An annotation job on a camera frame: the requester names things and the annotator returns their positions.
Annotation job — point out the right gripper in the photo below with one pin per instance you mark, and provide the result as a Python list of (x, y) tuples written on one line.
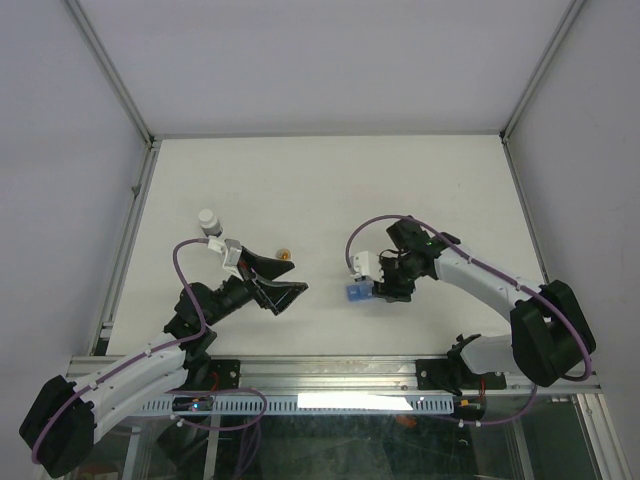
[(389, 290)]

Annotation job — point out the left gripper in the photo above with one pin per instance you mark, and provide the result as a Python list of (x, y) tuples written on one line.
[(268, 294)]

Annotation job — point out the blue weekly pill organizer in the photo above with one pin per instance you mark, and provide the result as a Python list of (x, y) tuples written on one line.
[(359, 291)]

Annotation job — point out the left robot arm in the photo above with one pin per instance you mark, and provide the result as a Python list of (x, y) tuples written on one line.
[(69, 417)]

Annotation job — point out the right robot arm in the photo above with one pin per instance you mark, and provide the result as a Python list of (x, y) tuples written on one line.
[(549, 337)]

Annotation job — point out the white capped pill bottle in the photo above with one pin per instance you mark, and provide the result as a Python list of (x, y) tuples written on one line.
[(209, 223)]

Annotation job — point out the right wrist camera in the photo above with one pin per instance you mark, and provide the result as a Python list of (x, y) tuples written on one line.
[(366, 264)]

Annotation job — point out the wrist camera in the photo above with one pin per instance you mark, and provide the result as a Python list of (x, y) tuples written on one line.
[(230, 251), (366, 264)]

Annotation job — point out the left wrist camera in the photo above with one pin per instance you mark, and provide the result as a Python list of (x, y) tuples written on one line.
[(230, 251)]

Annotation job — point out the aluminium mounting rail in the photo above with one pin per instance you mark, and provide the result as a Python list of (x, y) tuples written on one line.
[(385, 374)]

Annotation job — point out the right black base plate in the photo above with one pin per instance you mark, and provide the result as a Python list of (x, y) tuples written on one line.
[(455, 378)]

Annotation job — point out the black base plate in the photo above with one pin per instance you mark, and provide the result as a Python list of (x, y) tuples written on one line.
[(455, 378), (213, 374)]

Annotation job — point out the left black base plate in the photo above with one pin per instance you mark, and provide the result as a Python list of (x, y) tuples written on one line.
[(213, 374)]

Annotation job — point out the grey slotted cable duct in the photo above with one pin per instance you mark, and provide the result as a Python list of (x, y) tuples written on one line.
[(298, 404)]

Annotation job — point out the left aluminium frame post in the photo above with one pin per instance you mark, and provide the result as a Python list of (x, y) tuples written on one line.
[(107, 67)]

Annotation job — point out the aluminium frame post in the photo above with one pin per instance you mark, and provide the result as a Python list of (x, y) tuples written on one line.
[(557, 39), (107, 67)]

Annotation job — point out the right aluminium frame post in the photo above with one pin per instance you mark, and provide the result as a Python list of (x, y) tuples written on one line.
[(557, 39)]

